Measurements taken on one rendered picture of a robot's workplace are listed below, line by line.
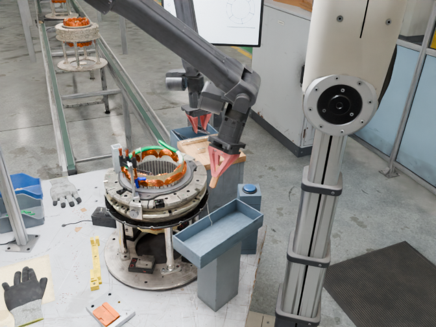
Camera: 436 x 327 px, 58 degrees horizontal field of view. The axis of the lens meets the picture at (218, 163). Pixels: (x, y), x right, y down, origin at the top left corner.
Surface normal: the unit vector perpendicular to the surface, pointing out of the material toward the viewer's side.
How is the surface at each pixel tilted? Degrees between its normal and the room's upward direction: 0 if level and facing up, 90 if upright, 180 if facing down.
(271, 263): 0
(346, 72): 109
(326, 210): 90
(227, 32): 83
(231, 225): 0
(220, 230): 0
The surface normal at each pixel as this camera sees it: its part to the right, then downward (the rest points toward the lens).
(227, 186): 0.44, 0.47
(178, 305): 0.02, -0.86
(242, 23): -0.07, 0.40
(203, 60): -0.20, 0.76
